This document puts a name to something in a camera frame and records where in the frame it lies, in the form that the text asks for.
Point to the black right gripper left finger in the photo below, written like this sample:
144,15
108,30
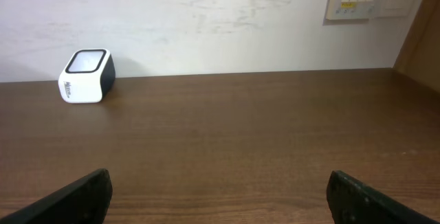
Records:
84,201

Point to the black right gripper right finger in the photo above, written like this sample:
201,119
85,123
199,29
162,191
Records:
352,201

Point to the white barcode scanner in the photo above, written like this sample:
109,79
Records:
88,76

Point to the brown cardboard panel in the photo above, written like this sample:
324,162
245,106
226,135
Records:
419,55

